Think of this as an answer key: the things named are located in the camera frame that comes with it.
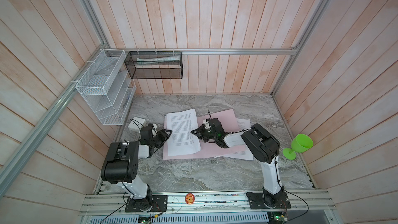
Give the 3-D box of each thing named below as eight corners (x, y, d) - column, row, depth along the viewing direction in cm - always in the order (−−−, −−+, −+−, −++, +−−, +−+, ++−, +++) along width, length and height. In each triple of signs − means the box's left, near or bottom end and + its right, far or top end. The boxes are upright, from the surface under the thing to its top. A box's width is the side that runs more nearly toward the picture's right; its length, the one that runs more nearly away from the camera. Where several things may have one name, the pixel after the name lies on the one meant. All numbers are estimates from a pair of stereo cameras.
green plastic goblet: (284, 159, 90) (299, 147, 77) (279, 147, 95) (293, 134, 81) (298, 159, 90) (315, 147, 77) (293, 147, 95) (308, 134, 81)
